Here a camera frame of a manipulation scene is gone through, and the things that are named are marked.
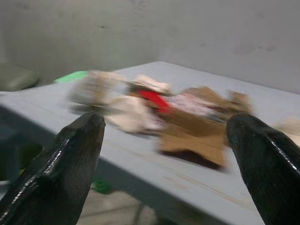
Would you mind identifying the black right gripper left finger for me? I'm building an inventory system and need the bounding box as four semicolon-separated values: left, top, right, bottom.
0;112;106;225

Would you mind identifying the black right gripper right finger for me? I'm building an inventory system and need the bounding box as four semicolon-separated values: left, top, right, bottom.
225;113;300;225

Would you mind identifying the beige paper scrap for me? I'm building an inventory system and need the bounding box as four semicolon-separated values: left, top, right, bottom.
273;115;300;141

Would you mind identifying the small brown cardboard scrap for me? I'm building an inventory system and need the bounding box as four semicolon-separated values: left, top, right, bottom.
226;91;254;116

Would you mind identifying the brown cardboard piece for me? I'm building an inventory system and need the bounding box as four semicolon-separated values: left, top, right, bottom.
157;86;232;170

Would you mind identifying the grey white crumpled packet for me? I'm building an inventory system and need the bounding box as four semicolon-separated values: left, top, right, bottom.
67;70;128;112

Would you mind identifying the crumpled white paper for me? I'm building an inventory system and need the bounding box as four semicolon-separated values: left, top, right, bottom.
104;96;162;135

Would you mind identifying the green plastic item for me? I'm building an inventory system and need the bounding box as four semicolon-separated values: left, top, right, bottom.
53;70;91;83

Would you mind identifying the grey table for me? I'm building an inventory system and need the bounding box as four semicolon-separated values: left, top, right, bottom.
0;60;300;225

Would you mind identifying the grey green cushion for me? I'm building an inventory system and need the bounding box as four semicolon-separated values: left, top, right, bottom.
0;62;40;91

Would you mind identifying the red wrapper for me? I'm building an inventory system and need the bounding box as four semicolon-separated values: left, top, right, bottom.
137;90;172;113

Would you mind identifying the pale pink paper piece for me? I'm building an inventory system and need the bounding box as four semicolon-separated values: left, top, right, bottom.
133;74;173;94

